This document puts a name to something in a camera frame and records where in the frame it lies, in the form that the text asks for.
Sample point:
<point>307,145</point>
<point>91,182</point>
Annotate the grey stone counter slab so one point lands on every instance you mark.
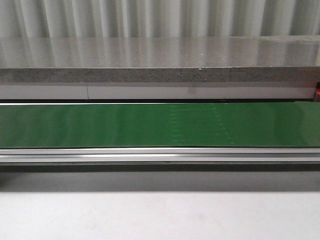
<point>237,68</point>

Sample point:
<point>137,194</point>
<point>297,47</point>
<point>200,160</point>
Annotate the green conveyor belt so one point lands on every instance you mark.
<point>237,124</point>

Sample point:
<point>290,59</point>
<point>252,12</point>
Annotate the white pleated curtain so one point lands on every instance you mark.
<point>158,18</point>

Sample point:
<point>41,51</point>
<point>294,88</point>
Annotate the aluminium conveyor front rail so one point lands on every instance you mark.
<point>161,159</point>

